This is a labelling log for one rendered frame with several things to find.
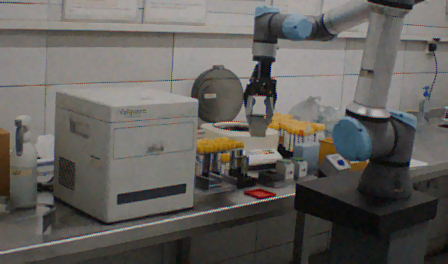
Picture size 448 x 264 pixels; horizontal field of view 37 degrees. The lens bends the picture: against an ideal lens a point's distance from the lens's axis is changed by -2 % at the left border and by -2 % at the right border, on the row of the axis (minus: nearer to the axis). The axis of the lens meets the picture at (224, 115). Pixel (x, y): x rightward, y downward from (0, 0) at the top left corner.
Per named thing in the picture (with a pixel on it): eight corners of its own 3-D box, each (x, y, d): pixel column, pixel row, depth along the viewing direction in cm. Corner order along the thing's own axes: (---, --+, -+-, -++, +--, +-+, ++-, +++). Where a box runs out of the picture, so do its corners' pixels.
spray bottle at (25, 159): (15, 213, 168) (16, 119, 164) (1, 204, 174) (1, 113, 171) (45, 209, 173) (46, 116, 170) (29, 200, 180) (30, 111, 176)
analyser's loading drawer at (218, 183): (181, 202, 181) (182, 183, 180) (166, 196, 186) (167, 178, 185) (236, 192, 195) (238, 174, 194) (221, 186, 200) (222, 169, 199)
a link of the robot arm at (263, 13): (268, 5, 196) (249, 4, 203) (266, 43, 198) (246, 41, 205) (287, 7, 201) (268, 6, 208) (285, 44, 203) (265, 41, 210)
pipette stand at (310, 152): (304, 176, 227) (307, 147, 225) (287, 172, 232) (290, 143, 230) (321, 172, 235) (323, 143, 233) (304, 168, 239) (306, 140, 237)
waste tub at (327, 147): (343, 174, 233) (346, 146, 231) (314, 166, 243) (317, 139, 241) (367, 170, 241) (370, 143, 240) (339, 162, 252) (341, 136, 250)
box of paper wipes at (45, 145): (28, 184, 195) (28, 142, 193) (8, 175, 203) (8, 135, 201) (90, 174, 211) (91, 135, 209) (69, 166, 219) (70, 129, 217)
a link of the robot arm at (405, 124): (420, 160, 186) (428, 112, 183) (391, 165, 178) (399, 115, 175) (386, 149, 195) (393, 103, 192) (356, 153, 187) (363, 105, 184)
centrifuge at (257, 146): (236, 172, 227) (238, 136, 225) (190, 153, 251) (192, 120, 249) (291, 166, 240) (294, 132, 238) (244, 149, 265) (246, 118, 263)
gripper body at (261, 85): (251, 98, 201) (253, 57, 200) (247, 94, 210) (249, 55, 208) (276, 99, 202) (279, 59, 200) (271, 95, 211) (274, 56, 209)
